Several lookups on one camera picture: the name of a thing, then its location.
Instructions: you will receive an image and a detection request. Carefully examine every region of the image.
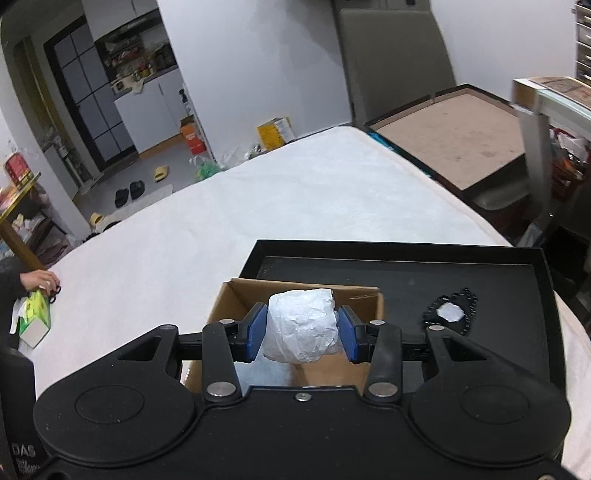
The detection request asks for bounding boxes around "brown cardboard box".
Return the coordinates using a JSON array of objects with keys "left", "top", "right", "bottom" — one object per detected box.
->
[{"left": 208, "top": 279, "right": 385, "bottom": 391}]

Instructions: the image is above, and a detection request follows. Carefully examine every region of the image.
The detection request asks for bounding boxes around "white paper ball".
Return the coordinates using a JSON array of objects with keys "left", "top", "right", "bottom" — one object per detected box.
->
[{"left": 262, "top": 288, "right": 341, "bottom": 364}]

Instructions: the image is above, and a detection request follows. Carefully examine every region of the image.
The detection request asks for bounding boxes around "person's hand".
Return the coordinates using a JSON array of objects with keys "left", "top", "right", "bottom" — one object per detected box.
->
[{"left": 19, "top": 270, "right": 60, "bottom": 295}]

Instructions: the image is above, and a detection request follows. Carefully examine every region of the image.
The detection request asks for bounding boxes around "small white crumpled paper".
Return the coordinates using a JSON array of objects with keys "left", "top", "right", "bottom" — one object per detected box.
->
[{"left": 437, "top": 302, "right": 465, "bottom": 323}]

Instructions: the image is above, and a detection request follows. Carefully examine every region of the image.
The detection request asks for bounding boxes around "black shallow tray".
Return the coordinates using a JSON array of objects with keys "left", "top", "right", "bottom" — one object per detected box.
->
[{"left": 240, "top": 240, "right": 566, "bottom": 389}]

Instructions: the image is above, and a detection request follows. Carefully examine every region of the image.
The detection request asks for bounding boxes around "black slipper pair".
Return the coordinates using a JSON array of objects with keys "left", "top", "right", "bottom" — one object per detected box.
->
[{"left": 114, "top": 180, "right": 145, "bottom": 209}]

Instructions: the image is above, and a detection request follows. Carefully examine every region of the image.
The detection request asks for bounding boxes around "yellow slipper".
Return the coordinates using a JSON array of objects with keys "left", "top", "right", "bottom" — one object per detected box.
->
[{"left": 153, "top": 165, "right": 169, "bottom": 183}]

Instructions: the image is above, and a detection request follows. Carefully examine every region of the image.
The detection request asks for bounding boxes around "green tissue box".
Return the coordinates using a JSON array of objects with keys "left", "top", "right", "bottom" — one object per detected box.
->
[{"left": 18, "top": 291, "right": 51, "bottom": 348}]

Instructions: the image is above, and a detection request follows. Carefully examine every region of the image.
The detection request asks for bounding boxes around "orange cardboard box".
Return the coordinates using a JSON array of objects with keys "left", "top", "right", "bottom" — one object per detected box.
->
[{"left": 179, "top": 116, "right": 206, "bottom": 155}]

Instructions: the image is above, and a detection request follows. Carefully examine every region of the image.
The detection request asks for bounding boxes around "yellow cardboard box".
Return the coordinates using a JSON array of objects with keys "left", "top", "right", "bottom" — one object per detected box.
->
[{"left": 257, "top": 117, "right": 297, "bottom": 151}]

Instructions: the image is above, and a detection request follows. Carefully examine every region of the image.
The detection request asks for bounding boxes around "white cabinet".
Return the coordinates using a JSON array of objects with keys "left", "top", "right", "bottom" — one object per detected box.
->
[{"left": 114, "top": 68, "right": 187, "bottom": 153}]

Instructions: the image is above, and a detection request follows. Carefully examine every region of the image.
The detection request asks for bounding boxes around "grey chair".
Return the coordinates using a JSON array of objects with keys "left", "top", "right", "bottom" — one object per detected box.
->
[{"left": 332, "top": 0, "right": 457, "bottom": 125}]

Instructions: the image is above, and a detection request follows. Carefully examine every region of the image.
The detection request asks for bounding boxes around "black bead bracelet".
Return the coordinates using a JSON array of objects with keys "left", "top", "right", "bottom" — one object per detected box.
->
[{"left": 421, "top": 288, "right": 479, "bottom": 337}]

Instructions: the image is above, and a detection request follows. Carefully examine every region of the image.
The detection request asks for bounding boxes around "brown board black frame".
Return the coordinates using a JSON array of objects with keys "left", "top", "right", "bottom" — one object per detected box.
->
[{"left": 367, "top": 85, "right": 530, "bottom": 210}]

